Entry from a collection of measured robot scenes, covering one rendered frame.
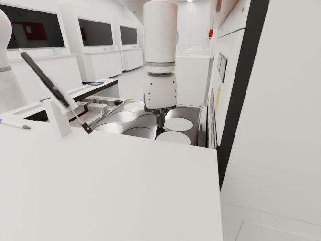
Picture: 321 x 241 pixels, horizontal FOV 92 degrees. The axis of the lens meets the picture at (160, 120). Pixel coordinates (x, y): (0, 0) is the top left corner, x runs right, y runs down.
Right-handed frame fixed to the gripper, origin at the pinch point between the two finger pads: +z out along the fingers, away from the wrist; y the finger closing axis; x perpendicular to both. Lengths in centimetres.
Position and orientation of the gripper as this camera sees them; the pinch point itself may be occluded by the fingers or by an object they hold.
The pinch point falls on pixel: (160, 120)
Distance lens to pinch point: 51.3
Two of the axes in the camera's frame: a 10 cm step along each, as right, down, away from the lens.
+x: 3.2, 4.3, -8.5
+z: 0.0, 8.9, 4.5
